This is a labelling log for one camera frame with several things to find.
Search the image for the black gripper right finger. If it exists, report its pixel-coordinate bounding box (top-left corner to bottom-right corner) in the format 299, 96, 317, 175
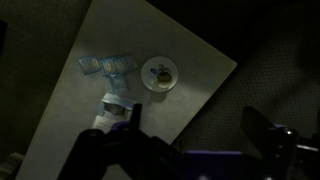
240, 106, 276, 156

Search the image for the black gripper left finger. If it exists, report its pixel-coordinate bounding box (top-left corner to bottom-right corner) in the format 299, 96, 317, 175
129, 104, 142, 131

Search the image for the open blue tissue box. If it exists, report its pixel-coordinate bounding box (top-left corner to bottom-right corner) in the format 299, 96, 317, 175
98, 93, 135, 120

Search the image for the white paper sheet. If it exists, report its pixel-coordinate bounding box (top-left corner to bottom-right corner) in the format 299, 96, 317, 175
92, 116, 115, 133

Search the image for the blue packet near box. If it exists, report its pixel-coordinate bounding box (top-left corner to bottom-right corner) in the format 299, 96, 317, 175
108, 74, 128, 94

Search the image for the white saucer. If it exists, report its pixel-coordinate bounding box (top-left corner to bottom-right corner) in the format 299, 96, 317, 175
141, 56, 179, 92

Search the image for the dark grey patterned sofa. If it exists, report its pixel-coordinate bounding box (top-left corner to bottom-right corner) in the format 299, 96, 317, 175
148, 0, 320, 155

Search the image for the grey coffee table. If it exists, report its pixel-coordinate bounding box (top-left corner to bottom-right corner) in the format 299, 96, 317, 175
14, 0, 238, 180

